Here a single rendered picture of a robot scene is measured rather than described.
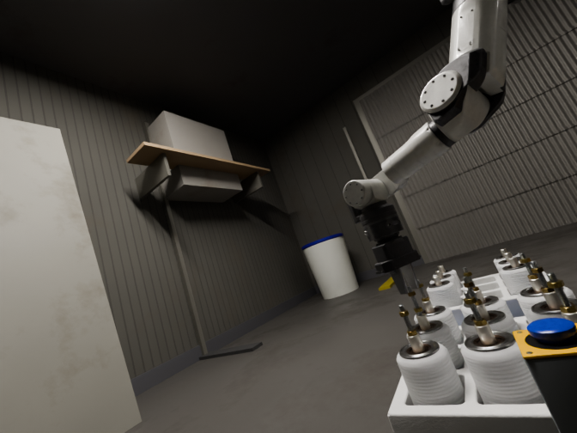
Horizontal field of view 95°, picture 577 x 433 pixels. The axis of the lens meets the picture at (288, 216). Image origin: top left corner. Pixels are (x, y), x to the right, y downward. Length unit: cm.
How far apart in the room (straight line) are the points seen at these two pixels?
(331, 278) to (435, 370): 288
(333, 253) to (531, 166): 233
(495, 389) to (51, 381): 172
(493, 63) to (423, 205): 328
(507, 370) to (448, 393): 10
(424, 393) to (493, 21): 67
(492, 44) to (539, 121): 337
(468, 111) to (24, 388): 189
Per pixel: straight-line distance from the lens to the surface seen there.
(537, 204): 389
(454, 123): 61
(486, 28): 68
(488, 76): 64
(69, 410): 183
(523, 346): 41
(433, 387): 61
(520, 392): 59
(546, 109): 404
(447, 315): 82
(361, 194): 65
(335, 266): 340
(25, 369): 182
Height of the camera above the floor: 47
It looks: 11 degrees up
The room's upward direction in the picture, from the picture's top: 19 degrees counter-clockwise
